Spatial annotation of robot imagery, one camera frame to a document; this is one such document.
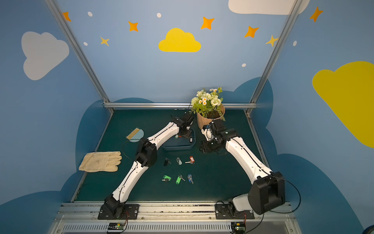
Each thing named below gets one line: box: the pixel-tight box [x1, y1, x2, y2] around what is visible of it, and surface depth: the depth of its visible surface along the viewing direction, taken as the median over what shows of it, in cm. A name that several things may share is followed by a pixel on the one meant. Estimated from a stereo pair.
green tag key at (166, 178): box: [161, 175, 172, 182], surface depth 88 cm
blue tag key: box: [187, 173, 194, 185], surface depth 88 cm
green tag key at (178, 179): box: [175, 174, 186, 185], surface depth 88 cm
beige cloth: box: [78, 151, 123, 173], surface depth 93 cm
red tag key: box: [185, 156, 196, 165], surface depth 95 cm
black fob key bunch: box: [163, 157, 172, 167], surface depth 95 cm
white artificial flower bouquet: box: [188, 86, 226, 121], surface depth 88 cm
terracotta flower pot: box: [196, 112, 212, 131], surface depth 98 cm
